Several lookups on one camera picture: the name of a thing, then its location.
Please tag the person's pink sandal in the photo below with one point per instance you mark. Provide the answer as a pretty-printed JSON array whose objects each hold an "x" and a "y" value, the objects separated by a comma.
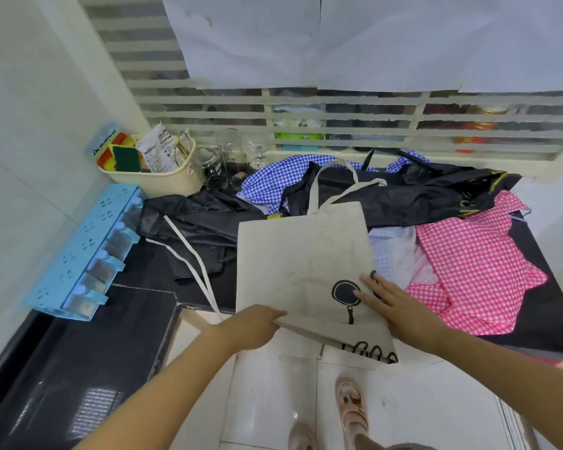
[{"x": 352, "y": 405}]

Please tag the blue plastic spice rack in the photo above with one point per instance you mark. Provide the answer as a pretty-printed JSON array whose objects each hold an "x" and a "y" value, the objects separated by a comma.
[{"x": 82, "y": 255}]

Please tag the pale blue checked cloth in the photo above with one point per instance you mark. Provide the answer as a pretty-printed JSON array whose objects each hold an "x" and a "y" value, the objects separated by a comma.
[{"x": 394, "y": 253}]

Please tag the black bag with gold print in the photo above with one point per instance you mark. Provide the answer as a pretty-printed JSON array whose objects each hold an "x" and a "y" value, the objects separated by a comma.
[{"x": 417, "y": 192}]

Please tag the tall clear glass jar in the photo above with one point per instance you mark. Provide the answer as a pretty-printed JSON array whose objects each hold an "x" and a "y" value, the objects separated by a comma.
[{"x": 229, "y": 152}]

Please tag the white paper sheet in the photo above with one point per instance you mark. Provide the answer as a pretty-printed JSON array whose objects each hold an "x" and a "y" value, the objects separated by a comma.
[
  {"x": 248, "y": 37},
  {"x": 394, "y": 42},
  {"x": 525, "y": 46}
]

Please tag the person's left hand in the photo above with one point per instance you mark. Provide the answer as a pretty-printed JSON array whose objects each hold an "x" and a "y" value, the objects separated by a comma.
[{"x": 251, "y": 328}]

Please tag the person's right thumb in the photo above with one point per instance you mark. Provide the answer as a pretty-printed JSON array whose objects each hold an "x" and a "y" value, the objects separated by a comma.
[{"x": 369, "y": 302}]

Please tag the short clear glass jar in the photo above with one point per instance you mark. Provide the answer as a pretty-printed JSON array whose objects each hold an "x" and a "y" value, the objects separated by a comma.
[{"x": 209, "y": 166}]

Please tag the pink gingham cloth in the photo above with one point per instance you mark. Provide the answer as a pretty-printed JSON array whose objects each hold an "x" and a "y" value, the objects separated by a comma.
[{"x": 478, "y": 267}]

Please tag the blue gingham cloth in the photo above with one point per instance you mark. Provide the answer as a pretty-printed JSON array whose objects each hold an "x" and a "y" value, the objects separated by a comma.
[{"x": 272, "y": 180}]

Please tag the striped colourful sponge pack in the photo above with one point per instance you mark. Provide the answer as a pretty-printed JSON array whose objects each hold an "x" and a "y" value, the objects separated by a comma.
[{"x": 108, "y": 147}]

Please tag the cream plastic basket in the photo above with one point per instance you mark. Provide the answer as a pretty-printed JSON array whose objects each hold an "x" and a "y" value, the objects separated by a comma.
[{"x": 164, "y": 180}]

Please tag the person's right hand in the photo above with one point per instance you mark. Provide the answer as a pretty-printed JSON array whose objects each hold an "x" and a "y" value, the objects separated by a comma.
[{"x": 406, "y": 313}]

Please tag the green and yellow sponge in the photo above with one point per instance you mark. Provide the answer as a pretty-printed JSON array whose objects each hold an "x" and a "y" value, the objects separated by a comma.
[{"x": 125, "y": 158}]

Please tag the person's left forearm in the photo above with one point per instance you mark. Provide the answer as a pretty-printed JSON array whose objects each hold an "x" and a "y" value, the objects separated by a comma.
[{"x": 169, "y": 393}]

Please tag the white printed packet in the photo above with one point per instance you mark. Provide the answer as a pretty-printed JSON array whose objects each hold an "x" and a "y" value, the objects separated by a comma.
[{"x": 157, "y": 149}]

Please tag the beige canvas tote bag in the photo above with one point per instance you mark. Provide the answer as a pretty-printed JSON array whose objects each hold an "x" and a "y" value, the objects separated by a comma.
[{"x": 300, "y": 262}]

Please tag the person's left fingers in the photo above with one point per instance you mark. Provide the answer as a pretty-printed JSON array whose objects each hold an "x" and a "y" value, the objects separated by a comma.
[{"x": 274, "y": 316}]

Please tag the person's right forearm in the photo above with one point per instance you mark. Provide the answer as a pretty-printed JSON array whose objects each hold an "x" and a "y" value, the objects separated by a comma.
[{"x": 506, "y": 384}]

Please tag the clear stemmed glass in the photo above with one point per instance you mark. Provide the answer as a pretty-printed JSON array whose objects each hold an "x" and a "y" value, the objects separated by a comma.
[{"x": 258, "y": 152}]

